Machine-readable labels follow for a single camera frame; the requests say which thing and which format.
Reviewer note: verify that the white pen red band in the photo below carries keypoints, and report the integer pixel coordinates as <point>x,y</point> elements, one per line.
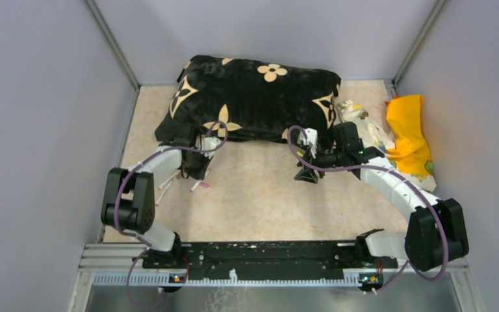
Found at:
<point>169,180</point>

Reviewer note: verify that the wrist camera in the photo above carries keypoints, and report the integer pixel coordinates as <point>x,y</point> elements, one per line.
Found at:
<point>307,139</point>
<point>209,145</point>

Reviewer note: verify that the aluminium frame rail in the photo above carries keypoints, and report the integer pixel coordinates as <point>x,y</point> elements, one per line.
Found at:
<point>121,264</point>

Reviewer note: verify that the white pen brown cap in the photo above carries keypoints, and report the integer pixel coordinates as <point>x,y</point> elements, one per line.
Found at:
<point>164,191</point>

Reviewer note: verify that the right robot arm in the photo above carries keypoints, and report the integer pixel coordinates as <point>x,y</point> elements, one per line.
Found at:
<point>436,231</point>

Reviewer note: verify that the yellow cloth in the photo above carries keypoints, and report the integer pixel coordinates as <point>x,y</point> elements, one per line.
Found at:
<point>411,152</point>

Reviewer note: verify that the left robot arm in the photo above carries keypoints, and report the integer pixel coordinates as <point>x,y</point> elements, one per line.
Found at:
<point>129,198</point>

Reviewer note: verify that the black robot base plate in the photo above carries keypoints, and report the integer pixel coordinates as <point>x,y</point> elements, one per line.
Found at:
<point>300,260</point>

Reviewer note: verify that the white patterned cloth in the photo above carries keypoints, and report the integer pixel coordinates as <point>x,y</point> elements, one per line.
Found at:
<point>369,131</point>

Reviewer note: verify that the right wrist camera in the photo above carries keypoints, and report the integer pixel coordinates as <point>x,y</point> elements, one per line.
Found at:
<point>307,139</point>

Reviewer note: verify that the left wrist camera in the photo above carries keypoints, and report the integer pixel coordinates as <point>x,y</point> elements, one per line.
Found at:
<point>209,145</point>

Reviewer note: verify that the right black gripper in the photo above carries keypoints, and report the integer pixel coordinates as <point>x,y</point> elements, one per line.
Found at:
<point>307,173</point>

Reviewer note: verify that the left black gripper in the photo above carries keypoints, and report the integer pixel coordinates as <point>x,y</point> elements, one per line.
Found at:
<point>193,158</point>

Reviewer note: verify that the black floral pillow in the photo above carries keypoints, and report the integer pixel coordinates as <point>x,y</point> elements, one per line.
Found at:
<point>245,99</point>

